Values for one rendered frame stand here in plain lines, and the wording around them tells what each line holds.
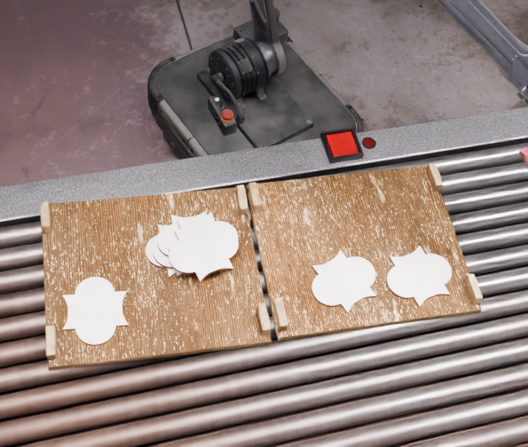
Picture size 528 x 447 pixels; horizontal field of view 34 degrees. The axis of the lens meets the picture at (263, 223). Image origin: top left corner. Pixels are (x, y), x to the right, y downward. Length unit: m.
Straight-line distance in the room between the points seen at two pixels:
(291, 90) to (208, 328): 1.40
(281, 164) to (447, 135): 0.39
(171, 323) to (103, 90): 1.66
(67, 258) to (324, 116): 1.34
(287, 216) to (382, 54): 1.71
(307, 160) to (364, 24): 1.66
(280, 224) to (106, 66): 1.62
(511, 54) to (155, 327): 0.79
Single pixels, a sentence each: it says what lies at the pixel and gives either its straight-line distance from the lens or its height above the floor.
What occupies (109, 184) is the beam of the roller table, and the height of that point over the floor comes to 0.91.
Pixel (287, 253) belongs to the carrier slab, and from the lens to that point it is 1.72.
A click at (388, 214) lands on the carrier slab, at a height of 0.94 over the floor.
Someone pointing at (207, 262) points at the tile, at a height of 0.98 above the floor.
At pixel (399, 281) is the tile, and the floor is 0.94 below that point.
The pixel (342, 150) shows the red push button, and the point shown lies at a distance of 1.89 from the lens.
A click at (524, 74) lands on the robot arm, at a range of 1.50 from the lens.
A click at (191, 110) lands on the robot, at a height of 0.24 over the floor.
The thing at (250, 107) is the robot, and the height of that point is 0.26.
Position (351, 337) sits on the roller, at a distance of 1.68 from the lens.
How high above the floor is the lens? 2.42
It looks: 58 degrees down
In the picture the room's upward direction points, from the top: 10 degrees clockwise
